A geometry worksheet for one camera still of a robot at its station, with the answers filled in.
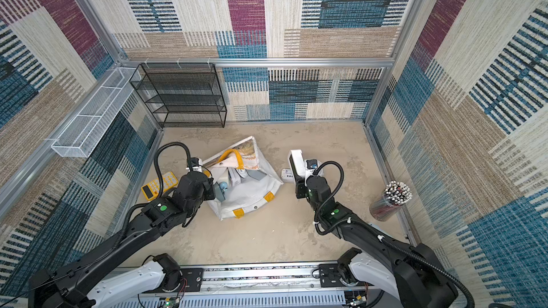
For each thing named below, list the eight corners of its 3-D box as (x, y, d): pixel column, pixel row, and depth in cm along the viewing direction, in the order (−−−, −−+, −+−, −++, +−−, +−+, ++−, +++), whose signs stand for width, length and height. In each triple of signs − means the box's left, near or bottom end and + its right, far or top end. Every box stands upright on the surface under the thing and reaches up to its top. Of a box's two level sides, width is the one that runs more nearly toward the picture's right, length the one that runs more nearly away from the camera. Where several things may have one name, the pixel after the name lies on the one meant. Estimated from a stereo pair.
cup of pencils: (372, 221, 87) (390, 201, 73) (367, 202, 92) (383, 180, 78) (392, 221, 87) (415, 201, 73) (386, 202, 92) (406, 180, 78)
